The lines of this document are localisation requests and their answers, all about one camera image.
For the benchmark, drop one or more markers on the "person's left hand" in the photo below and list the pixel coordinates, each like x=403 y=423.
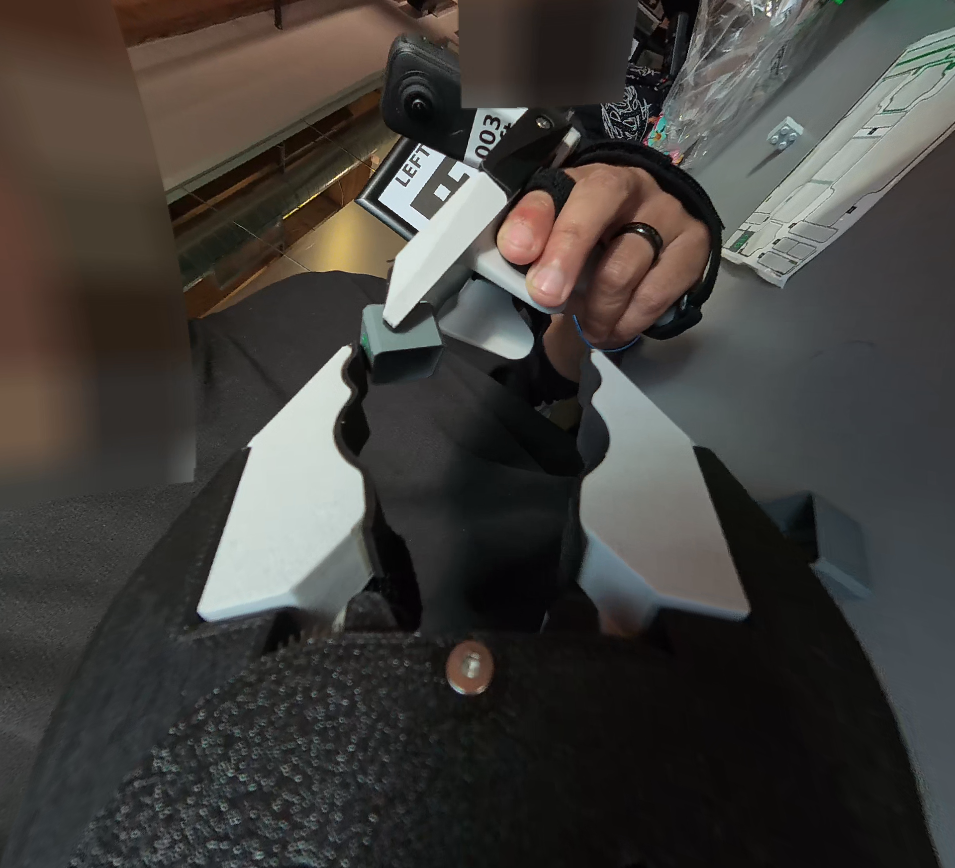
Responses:
x=619 y=301

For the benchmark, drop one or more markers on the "clear plastic bags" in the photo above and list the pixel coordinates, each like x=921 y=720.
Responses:
x=746 y=40

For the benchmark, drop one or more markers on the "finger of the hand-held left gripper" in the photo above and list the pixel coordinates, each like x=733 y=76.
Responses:
x=492 y=320
x=448 y=249

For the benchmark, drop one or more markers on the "white printed sheet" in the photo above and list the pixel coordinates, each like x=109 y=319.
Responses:
x=858 y=174

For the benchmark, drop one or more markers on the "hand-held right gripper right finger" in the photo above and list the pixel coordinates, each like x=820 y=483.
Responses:
x=664 y=525

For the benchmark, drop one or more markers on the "small white lego brick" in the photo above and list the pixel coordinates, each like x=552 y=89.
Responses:
x=789 y=134

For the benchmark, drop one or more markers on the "grey lego panel piece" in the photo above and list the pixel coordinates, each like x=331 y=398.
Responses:
x=835 y=540
x=407 y=353

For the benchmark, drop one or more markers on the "person's dark grey shirt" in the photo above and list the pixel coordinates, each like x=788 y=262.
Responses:
x=462 y=450

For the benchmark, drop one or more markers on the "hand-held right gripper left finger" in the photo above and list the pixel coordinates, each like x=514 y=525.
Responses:
x=291 y=510

